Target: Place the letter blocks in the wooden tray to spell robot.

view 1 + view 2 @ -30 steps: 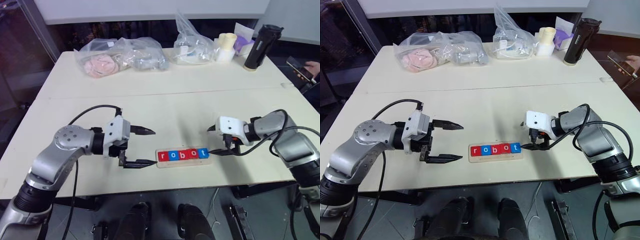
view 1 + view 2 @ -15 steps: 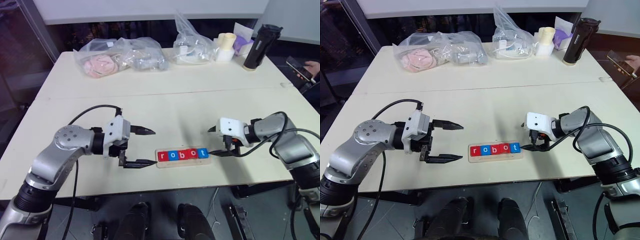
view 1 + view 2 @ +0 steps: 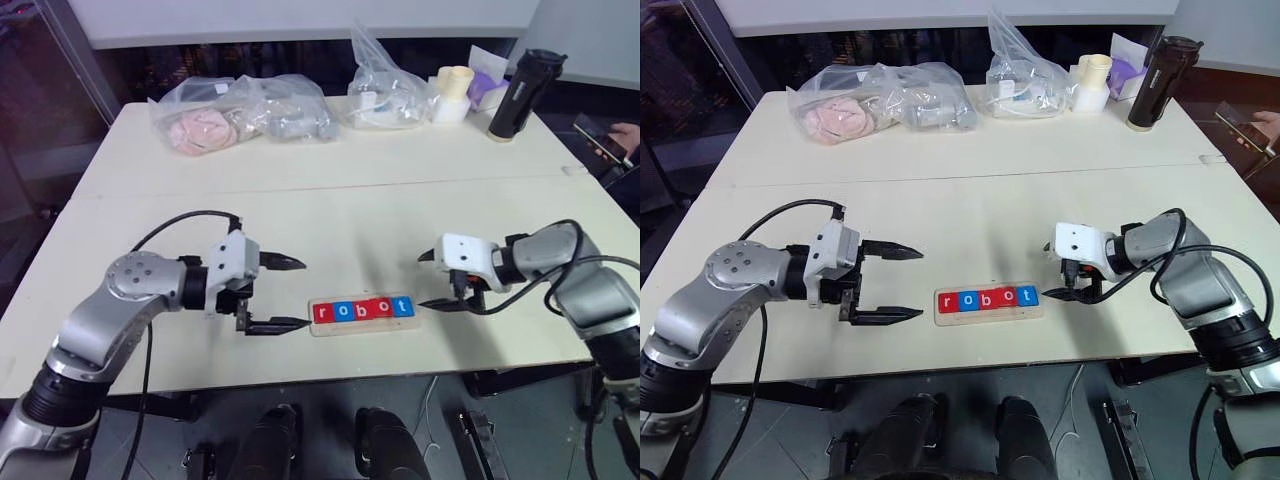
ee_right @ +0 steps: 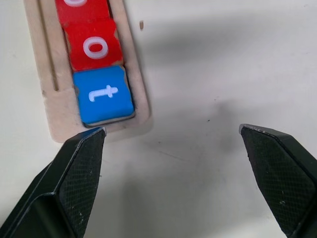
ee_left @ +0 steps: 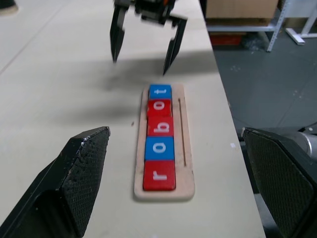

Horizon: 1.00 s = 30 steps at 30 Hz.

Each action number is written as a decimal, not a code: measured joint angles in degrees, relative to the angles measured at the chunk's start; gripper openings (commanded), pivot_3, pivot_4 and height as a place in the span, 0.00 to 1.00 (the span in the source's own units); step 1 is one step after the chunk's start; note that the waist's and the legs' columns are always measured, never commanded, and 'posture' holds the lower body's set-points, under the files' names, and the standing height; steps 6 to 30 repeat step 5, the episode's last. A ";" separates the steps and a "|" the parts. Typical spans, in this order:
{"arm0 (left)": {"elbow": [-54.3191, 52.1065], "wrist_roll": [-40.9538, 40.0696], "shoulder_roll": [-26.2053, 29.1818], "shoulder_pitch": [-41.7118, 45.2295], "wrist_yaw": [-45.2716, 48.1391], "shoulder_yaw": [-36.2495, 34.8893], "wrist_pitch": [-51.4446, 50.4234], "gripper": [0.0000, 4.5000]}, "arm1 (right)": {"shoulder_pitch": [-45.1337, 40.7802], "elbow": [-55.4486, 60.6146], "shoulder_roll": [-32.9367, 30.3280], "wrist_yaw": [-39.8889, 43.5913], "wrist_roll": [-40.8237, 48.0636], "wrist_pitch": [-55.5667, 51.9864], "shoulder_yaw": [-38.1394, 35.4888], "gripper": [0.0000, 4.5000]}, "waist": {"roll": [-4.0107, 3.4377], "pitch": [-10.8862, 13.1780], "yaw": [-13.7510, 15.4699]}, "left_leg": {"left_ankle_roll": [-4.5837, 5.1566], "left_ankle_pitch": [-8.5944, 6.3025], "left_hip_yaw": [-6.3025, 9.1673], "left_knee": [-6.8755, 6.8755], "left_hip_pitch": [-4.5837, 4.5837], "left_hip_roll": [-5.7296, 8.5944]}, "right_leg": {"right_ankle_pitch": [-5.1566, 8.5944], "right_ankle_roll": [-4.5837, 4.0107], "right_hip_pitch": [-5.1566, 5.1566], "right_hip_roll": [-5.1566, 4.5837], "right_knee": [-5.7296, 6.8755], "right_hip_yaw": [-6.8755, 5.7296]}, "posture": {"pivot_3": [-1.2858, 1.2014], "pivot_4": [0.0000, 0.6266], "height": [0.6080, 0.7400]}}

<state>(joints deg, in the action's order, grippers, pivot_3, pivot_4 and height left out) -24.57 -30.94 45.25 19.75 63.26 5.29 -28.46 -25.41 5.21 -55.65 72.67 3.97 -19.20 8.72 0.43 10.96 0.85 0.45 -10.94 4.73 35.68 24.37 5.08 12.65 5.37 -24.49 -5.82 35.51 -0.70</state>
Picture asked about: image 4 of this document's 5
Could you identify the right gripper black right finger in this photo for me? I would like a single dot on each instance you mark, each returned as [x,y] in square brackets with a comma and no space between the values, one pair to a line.
[280,173]

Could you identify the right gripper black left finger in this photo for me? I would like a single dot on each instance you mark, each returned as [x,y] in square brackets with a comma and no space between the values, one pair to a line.
[62,186]

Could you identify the blue letter t block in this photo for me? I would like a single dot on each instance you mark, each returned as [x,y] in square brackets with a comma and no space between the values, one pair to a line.
[104,109]

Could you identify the red letter o block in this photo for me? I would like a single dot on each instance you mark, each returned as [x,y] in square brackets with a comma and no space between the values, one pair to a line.
[76,54]

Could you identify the red letter b block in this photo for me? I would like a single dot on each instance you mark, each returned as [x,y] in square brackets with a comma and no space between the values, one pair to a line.
[84,13]

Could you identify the wooden letter tray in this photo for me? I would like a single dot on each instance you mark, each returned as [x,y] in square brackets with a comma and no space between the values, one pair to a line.
[49,111]

